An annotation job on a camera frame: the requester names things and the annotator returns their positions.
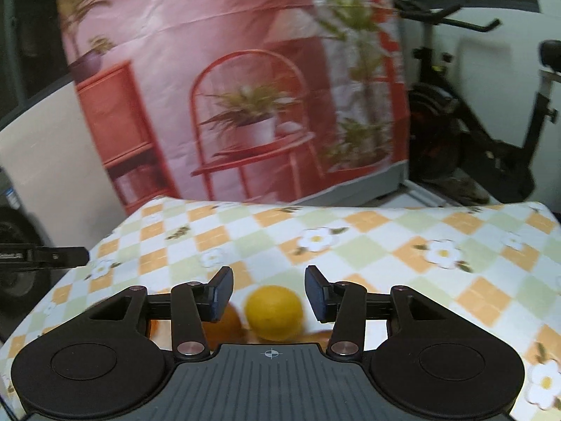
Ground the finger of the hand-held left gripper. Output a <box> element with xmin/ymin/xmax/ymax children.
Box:
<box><xmin>0</xmin><ymin>246</ymin><xmax>89</xmax><ymax>269</ymax></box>

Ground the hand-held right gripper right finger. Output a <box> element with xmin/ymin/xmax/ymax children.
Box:
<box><xmin>304</xmin><ymin>265</ymin><xmax>452</xmax><ymax>357</ymax></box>

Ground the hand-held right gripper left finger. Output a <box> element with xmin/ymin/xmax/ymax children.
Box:
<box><xmin>88</xmin><ymin>267</ymin><xmax>234</xmax><ymax>359</ymax></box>

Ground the yellow lemon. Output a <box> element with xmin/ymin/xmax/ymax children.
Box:
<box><xmin>244</xmin><ymin>285</ymin><xmax>304</xmax><ymax>343</ymax></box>

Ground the checkered floral tablecloth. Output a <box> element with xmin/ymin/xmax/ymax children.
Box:
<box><xmin>0</xmin><ymin>195</ymin><xmax>561</xmax><ymax>421</ymax></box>

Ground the black exercise bike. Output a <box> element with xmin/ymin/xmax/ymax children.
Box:
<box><xmin>388</xmin><ymin>0</ymin><xmax>561</xmax><ymax>207</ymax></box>

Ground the pink printed backdrop cloth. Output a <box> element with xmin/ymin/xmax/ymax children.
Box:
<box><xmin>53</xmin><ymin>0</ymin><xmax>411</xmax><ymax>215</ymax></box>

